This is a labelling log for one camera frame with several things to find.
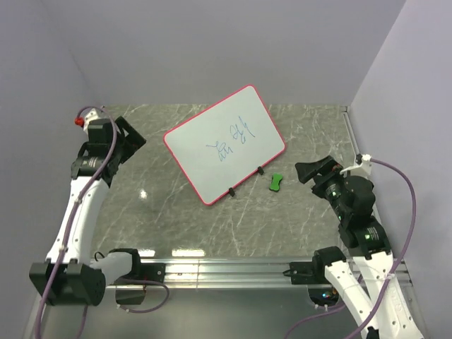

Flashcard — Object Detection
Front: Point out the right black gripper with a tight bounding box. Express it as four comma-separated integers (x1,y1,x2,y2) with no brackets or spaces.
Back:
294,154,348,220

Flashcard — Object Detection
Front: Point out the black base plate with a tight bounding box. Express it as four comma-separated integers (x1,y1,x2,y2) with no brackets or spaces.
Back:
282,261,328,285
138,263,166,283

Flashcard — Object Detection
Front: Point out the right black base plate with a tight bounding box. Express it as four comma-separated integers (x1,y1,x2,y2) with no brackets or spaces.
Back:
282,261,328,285

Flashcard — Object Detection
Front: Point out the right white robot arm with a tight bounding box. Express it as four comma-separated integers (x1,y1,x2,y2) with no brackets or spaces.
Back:
295,154,423,338

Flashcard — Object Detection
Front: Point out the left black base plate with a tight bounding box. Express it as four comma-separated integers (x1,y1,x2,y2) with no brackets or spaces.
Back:
138,263,166,283

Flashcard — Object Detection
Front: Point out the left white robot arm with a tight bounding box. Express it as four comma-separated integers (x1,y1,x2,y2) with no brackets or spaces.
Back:
29,110,146,306

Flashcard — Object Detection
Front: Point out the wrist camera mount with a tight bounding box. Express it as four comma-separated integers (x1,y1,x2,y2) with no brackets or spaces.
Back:
74,107,100,133
340,154,371,178

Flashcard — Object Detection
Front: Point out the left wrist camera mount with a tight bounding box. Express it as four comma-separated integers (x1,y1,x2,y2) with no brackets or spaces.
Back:
74,107,100,133

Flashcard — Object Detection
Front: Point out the green whiteboard eraser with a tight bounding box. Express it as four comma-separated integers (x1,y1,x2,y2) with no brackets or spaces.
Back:
269,173,283,192

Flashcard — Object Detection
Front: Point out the pink framed whiteboard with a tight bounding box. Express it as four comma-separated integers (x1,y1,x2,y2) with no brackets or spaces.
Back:
163,85,286,206

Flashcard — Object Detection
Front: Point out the aluminium mounting rail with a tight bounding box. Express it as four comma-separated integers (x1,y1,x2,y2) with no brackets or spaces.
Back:
90,256,413,290

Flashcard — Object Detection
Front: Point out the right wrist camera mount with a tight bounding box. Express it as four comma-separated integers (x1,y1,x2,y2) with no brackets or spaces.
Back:
340,154,371,178

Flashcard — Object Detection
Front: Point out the black whiteboard stand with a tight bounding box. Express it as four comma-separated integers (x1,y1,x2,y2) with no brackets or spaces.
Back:
229,167,264,197

